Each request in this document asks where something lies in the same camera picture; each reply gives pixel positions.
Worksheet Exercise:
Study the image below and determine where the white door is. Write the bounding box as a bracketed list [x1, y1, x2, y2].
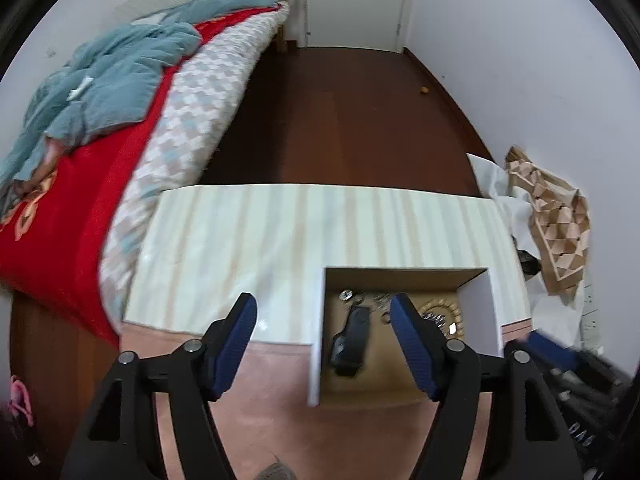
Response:
[302, 0, 418, 53]

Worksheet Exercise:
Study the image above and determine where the pale striped cloth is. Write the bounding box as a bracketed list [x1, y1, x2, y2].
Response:
[120, 184, 532, 348]

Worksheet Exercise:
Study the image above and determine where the teal quilt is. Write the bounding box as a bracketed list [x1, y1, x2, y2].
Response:
[0, 0, 287, 211]

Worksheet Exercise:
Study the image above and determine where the pink suede cloth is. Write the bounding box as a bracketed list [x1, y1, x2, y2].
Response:
[117, 317, 533, 480]

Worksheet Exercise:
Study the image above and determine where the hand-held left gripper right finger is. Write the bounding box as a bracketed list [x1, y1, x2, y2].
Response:
[389, 293, 586, 480]

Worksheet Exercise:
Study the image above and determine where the bed with red blanket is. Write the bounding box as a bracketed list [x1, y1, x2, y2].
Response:
[0, 7, 251, 348]

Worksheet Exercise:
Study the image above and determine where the brown patterned scarf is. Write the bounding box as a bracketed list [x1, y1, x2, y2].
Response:
[502, 146, 592, 296]

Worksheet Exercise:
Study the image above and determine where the wooden bead bracelet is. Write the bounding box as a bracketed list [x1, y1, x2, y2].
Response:
[419, 298, 466, 338]

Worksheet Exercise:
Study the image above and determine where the checkered bedsheet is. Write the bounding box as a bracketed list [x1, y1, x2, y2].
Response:
[99, 2, 291, 331]

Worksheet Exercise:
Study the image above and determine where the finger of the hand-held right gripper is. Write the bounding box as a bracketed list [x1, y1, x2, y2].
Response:
[520, 329, 581, 371]

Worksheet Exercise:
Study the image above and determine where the black smart band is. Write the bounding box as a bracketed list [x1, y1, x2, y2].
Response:
[327, 304, 373, 377]

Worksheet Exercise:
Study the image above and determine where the pink plastic object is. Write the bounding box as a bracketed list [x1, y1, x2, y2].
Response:
[9, 375, 35, 428]

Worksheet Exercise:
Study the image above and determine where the white cardboard box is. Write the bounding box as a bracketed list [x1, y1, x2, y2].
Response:
[306, 266, 505, 407]

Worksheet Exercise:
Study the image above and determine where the white cloth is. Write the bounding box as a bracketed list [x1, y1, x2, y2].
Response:
[466, 152, 601, 351]

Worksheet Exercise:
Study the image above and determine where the white power strip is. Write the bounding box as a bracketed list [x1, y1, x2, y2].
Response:
[580, 282, 601, 351]

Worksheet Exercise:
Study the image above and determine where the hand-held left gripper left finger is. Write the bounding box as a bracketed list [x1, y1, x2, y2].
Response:
[60, 292, 259, 480]

